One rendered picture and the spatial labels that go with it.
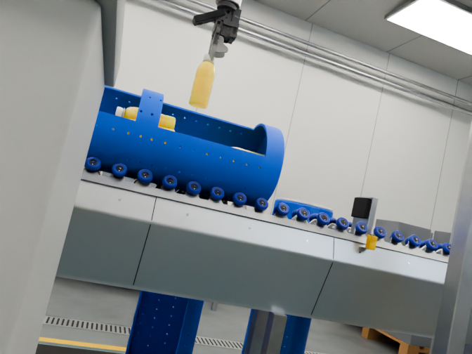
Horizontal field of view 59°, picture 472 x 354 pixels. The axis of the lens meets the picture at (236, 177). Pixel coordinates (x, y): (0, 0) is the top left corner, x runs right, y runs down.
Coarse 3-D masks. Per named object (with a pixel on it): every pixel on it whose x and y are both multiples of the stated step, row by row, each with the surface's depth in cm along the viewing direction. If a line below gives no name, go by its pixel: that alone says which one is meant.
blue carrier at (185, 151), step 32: (128, 96) 137; (160, 96) 126; (96, 128) 115; (128, 128) 118; (160, 128) 120; (192, 128) 148; (224, 128) 148; (256, 128) 146; (128, 160) 121; (160, 160) 122; (192, 160) 124; (224, 160) 126; (256, 160) 128; (224, 192) 132; (256, 192) 132
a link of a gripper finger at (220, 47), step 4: (220, 36) 145; (220, 40) 145; (212, 44) 143; (220, 44) 144; (224, 44) 145; (212, 48) 143; (216, 48) 144; (220, 48) 144; (224, 48) 145; (212, 52) 143; (216, 52) 144; (220, 52) 144; (224, 52) 144; (212, 56) 144; (212, 60) 144
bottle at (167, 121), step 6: (126, 108) 130; (132, 108) 129; (126, 114) 128; (132, 114) 128; (162, 114) 132; (162, 120) 131; (168, 120) 131; (174, 120) 132; (168, 126) 131; (174, 126) 132
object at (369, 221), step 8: (360, 200) 154; (368, 200) 150; (376, 200) 151; (360, 208) 153; (368, 208) 150; (352, 216) 158; (360, 216) 152; (368, 216) 150; (352, 224) 159; (368, 224) 150; (352, 232) 157; (368, 232) 149
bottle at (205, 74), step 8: (200, 64) 145; (208, 64) 144; (200, 72) 143; (208, 72) 143; (200, 80) 143; (208, 80) 143; (192, 88) 144; (200, 88) 142; (208, 88) 144; (192, 96) 143; (200, 96) 142; (208, 96) 144; (192, 104) 145; (200, 104) 142
